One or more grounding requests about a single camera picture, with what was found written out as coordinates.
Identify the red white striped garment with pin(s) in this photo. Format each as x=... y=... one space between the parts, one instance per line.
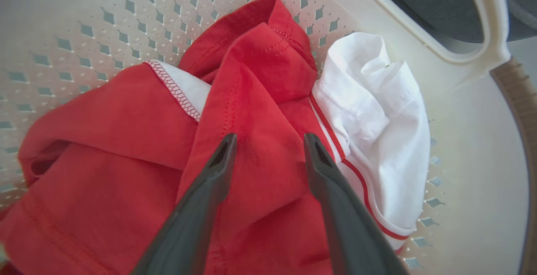
x=260 y=98

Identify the cream perforated plastic laundry basket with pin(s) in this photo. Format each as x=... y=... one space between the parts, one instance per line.
x=470 y=140

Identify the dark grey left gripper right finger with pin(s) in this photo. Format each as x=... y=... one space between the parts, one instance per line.
x=348 y=224

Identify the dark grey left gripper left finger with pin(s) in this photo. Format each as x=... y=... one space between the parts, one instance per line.
x=197 y=216

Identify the red garment in basket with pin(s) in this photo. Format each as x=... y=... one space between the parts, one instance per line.
x=105 y=140

